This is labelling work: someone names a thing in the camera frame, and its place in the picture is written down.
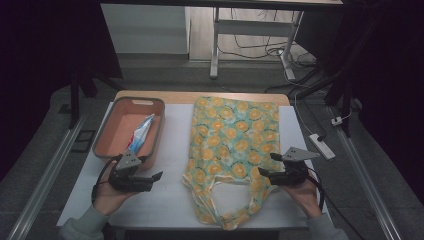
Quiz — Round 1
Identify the aluminium rail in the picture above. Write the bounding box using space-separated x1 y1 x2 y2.
327 105 405 240
6 113 88 240

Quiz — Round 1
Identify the orange plastic basket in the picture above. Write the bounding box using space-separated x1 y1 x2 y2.
92 96 166 172

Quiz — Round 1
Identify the white power cable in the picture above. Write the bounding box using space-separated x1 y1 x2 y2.
283 49 316 136

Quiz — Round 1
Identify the black floor plate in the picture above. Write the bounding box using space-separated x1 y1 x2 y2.
71 129 97 154

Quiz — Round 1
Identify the person's left hand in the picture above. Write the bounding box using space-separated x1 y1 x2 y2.
94 173 141 217

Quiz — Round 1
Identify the white power strip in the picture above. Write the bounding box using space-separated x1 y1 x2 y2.
308 133 337 161

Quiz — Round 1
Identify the white desk frame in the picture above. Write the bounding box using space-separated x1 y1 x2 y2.
209 6 305 81

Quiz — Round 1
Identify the black metal stand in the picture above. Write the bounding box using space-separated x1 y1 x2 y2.
67 64 125 130
293 64 363 138

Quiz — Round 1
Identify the white table mat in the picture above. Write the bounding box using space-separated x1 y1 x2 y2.
56 102 332 230

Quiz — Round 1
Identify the floral tote bag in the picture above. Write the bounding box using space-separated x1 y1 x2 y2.
182 96 282 232

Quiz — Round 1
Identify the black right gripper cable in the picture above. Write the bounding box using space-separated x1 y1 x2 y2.
305 166 368 240

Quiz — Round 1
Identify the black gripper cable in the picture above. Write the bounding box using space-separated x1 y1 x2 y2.
91 154 123 205
305 166 368 240

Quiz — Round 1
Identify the person's right hand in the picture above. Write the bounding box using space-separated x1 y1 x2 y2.
280 170 324 220

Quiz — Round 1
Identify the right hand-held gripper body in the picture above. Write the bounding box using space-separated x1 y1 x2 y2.
271 146 322 187

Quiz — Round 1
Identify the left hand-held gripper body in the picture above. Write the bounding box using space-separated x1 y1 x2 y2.
108 149 154 194

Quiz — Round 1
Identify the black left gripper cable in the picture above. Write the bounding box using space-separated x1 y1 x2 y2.
91 154 123 205

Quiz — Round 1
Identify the black power cable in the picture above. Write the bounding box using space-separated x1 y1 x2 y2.
264 66 328 142

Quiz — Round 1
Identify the tangle of floor cables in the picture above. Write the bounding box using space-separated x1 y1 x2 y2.
218 8 318 68

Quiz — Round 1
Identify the toothpaste tube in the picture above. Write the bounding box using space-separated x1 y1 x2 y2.
126 113 157 155

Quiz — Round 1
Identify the white cabinet panel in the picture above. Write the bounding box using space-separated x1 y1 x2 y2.
100 3 190 55

